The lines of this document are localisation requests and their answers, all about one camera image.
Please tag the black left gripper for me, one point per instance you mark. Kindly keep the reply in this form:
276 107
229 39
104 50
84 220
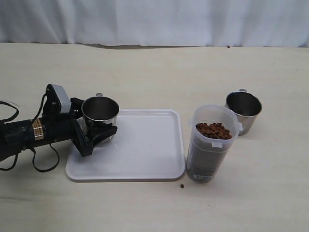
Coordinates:
59 127

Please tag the steel cup with pellets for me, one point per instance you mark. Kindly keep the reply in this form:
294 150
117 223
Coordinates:
99 111

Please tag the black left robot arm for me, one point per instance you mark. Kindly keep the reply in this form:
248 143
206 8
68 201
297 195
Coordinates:
16 136

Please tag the white plastic tray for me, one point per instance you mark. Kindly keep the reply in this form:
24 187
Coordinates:
148 146

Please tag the white curtain backdrop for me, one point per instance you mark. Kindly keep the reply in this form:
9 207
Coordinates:
274 23

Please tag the clear plastic tall container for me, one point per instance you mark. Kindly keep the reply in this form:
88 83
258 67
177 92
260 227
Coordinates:
214 129

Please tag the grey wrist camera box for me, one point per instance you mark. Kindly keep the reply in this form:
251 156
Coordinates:
63 99

